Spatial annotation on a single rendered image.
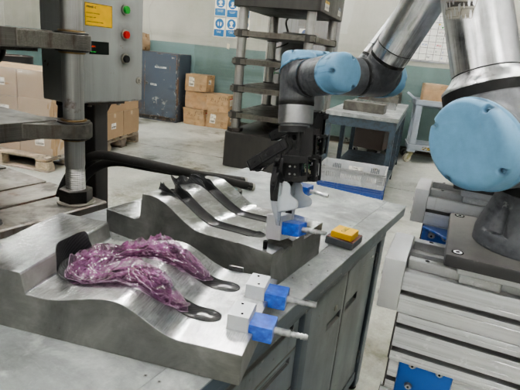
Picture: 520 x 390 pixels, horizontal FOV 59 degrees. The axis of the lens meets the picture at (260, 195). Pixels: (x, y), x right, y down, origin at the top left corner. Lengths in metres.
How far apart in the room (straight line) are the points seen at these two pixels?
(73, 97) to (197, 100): 6.51
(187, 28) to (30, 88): 4.09
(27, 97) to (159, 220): 3.89
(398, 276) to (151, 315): 0.40
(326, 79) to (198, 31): 7.50
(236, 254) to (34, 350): 0.43
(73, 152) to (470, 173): 1.15
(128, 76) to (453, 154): 1.33
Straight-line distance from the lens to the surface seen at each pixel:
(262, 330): 0.77
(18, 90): 5.00
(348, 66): 0.89
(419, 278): 0.78
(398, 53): 0.95
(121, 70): 1.74
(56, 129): 1.46
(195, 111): 7.93
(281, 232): 1.00
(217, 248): 1.05
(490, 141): 0.61
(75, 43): 1.43
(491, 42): 0.66
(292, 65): 0.98
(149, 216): 1.16
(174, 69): 7.96
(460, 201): 1.26
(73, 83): 1.46
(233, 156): 5.26
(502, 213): 0.77
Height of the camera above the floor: 1.29
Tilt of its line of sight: 17 degrees down
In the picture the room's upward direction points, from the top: 6 degrees clockwise
